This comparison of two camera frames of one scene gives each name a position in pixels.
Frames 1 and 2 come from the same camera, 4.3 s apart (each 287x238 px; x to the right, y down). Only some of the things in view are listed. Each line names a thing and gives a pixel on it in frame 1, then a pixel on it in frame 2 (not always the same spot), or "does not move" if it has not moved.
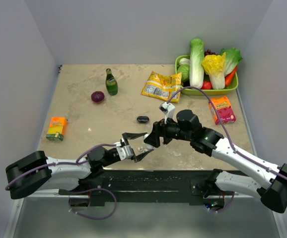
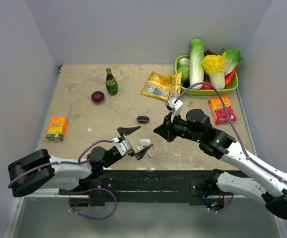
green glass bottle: x=111 y=83 does not move
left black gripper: x=130 y=137 -> x=125 y=131
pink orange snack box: x=222 y=105 does not move
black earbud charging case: x=143 y=119 does not move
